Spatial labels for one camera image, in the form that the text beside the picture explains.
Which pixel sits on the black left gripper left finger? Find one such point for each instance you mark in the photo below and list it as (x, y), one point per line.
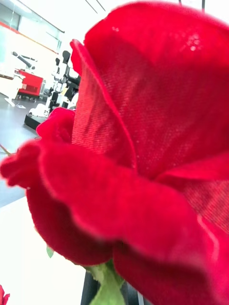
(87, 290)

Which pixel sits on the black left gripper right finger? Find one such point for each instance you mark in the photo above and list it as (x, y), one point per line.
(128, 296)

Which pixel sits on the red rose with green stem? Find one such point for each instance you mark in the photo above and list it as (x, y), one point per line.
(143, 119)
(3, 296)

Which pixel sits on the white and black robot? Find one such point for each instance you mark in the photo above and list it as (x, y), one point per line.
(59, 95)

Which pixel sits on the red cabinet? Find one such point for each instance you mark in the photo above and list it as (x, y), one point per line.
(31, 83)

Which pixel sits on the white desk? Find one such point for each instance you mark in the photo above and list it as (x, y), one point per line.
(10, 83)

